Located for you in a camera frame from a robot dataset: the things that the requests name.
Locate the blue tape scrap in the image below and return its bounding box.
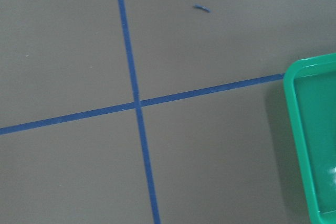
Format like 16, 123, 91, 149
193, 4, 211, 13

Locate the green plastic tray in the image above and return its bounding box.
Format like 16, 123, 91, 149
283, 54, 335, 223

